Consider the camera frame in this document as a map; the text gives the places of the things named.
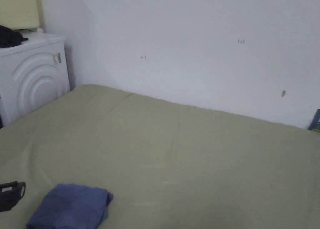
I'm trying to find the bed with pale green sheet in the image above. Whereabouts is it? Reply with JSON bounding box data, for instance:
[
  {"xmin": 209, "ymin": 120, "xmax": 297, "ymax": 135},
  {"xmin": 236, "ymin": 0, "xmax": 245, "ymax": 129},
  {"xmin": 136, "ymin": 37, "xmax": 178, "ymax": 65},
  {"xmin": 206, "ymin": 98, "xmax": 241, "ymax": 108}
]
[{"xmin": 0, "ymin": 84, "xmax": 320, "ymax": 229}]

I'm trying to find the folded blue shirt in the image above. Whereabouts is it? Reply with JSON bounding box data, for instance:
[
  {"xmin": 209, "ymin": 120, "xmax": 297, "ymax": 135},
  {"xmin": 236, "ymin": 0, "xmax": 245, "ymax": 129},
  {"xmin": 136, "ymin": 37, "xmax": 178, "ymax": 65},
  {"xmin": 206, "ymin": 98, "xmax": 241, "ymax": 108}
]
[{"xmin": 26, "ymin": 184, "xmax": 114, "ymax": 229}]

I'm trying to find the white washing machine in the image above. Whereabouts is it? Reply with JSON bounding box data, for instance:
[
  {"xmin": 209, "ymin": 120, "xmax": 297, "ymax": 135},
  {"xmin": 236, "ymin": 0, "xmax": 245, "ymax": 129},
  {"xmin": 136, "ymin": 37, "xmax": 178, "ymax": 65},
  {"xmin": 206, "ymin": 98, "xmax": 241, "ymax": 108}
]
[{"xmin": 0, "ymin": 25, "xmax": 71, "ymax": 128}]

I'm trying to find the dark flat box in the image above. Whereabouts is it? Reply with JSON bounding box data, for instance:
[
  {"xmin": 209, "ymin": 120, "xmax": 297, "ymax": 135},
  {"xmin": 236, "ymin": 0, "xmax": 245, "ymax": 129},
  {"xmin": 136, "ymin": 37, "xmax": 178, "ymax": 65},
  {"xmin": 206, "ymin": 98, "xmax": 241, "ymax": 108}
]
[{"xmin": 308, "ymin": 109, "xmax": 320, "ymax": 132}]

